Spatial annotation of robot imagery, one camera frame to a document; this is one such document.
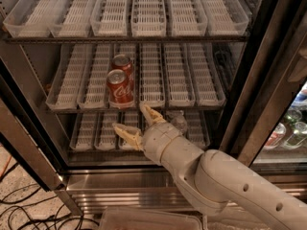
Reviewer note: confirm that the red coke can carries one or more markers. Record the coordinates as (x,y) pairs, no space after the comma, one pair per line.
(118,85)
(123,62)

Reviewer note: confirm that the clear plastic water bottle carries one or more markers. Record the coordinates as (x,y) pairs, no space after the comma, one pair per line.
(177,119)

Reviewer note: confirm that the stainless steel fridge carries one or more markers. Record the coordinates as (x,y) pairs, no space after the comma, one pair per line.
(251,79)

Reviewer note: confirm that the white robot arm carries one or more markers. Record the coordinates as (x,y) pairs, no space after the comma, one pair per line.
(210,179)

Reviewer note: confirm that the clear plastic bin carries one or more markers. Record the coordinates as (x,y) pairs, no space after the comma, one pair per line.
(125,218)
(235,219)

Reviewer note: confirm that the middle wire shelf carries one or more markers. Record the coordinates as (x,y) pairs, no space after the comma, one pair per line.
(100,110)

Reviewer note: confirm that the right clear plastic bin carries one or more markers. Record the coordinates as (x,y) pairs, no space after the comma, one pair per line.
(235,219)

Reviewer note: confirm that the top wire shelf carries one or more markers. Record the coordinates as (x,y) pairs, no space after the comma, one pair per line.
(91,38)

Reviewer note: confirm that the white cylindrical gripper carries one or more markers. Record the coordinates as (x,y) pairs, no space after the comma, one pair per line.
(157,138)

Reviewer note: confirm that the wire shelf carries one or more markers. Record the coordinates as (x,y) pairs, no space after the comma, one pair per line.
(96,150)
(91,38)
(100,110)

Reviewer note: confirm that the left fridge door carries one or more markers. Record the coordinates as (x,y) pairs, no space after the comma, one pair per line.
(23,136)

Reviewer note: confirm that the left clear plastic bin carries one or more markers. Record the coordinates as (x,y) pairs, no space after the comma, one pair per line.
(125,218)

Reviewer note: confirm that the bottom wire shelf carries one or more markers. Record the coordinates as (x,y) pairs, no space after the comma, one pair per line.
(96,150)

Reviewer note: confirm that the red can in right fridge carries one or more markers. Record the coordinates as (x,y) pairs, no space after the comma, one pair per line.
(276,136)

